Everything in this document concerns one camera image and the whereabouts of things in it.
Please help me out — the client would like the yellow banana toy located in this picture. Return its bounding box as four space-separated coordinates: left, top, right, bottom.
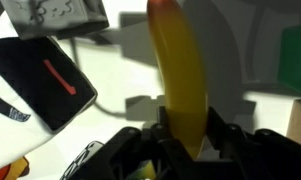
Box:
147 0 208 158

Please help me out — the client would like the wooden tray frame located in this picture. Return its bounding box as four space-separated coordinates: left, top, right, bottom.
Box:
287 99 301 144

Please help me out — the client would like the black white soft cube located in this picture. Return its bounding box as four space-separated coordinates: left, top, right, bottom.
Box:
0 37 97 168

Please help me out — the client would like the grey cube block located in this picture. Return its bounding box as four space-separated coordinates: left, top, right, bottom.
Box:
0 0 109 40

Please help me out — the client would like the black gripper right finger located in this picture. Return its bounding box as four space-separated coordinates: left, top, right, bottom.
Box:
207 107 247 160

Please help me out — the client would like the blue number four soft cube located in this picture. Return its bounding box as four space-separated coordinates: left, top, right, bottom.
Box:
59 141 104 180

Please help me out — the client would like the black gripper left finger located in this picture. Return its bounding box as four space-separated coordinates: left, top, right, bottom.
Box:
150 106 177 157

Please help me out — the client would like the green cube block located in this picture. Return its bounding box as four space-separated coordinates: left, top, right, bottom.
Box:
278 25 301 93

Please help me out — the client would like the green orange soft cube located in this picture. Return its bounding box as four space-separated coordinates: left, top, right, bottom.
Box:
0 157 30 180

